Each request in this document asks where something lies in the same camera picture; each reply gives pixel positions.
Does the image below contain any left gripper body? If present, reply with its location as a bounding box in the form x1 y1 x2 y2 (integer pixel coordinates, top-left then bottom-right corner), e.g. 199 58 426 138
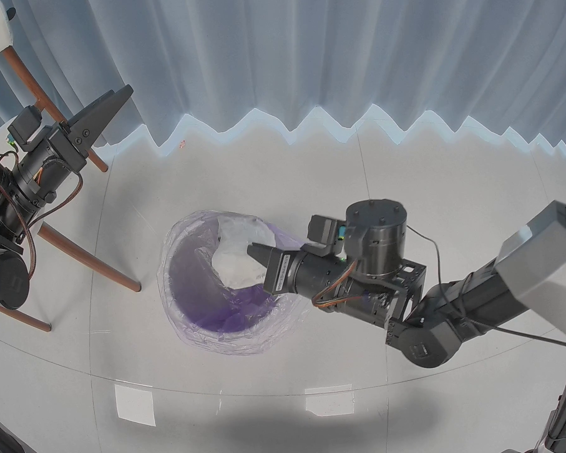
13 123 93 205

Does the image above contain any purple plastic bag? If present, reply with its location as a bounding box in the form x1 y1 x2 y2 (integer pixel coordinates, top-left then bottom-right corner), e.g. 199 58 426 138
159 210 312 345

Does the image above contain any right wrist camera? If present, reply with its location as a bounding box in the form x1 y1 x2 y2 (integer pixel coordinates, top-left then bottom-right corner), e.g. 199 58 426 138
308 214 347 257

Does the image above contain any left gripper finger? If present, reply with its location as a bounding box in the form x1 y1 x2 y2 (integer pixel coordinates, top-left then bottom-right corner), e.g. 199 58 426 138
81 85 135 153
67 91 123 137

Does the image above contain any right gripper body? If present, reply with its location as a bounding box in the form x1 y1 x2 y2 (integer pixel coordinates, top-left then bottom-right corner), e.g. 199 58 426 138
263 246 349 298

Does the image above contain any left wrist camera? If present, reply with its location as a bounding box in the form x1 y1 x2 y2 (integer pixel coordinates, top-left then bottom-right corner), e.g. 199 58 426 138
7 106 58 152

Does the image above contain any white wrapper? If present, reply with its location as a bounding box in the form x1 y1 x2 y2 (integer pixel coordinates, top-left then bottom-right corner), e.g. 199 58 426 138
211 216 278 290

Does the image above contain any pale blue curtain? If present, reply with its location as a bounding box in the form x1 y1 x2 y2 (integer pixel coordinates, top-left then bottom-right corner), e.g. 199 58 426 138
0 0 566 159

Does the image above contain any white trash bin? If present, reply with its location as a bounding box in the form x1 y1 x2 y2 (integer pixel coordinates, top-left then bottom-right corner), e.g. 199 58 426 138
163 213 293 344

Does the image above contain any black cable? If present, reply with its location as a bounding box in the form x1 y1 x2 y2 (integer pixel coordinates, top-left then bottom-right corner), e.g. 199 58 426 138
406 226 566 349

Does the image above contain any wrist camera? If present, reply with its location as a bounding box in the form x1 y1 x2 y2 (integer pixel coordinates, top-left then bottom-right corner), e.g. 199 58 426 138
7 106 58 152
308 214 347 257

